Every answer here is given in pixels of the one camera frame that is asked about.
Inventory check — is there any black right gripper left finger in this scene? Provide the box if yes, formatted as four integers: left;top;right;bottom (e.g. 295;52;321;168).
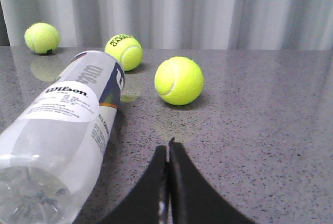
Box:
100;145;167;224

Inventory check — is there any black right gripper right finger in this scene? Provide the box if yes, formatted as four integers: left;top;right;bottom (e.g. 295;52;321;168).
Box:
169;139;253;223

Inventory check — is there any white blue Wilson tennis can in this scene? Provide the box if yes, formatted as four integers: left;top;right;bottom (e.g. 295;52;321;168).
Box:
1;51;125;223

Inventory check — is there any near right tennis ball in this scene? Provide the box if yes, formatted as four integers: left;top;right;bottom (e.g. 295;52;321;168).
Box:
155;56;204;106

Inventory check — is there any Roland Garros tennis ball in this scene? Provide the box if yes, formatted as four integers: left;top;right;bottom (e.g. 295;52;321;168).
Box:
104;34;143;71

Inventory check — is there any middle back tennis ball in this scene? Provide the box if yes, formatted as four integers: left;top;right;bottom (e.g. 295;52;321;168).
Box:
24;22;60;54

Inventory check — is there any white pleated curtain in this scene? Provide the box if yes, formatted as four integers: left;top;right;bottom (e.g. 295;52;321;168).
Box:
1;0;332;50

